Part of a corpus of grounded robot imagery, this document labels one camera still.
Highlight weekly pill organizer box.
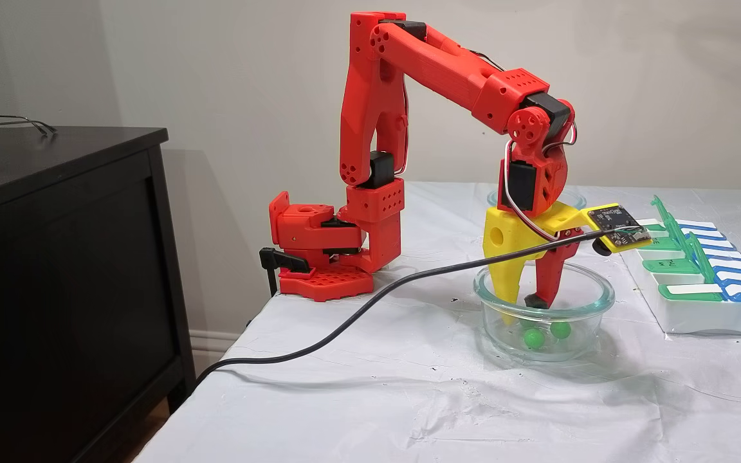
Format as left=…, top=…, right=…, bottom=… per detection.
left=617, top=195, right=741, bottom=338

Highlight glass bowl for green pills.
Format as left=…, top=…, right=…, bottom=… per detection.
left=473, top=259, right=616, bottom=364

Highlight glass bowl for red pills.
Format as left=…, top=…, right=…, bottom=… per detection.
left=488, top=186, right=588, bottom=212

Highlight white tablecloth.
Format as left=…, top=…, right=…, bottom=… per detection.
left=133, top=181, right=741, bottom=463

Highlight black table clamp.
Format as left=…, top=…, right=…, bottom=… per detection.
left=259, top=248, right=311, bottom=296

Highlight black wooden cabinet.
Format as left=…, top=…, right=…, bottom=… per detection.
left=0, top=126, right=197, bottom=463

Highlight eyeglasses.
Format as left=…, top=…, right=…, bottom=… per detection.
left=0, top=114, right=57, bottom=150

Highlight black camera cable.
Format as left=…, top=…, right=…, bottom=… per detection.
left=192, top=226, right=635, bottom=390

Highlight white red servo wire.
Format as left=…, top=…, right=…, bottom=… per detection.
left=503, top=138, right=564, bottom=244
left=541, top=118, right=578, bottom=158

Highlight camera circuit board yellow frame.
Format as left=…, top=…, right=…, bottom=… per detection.
left=586, top=203, right=654, bottom=257

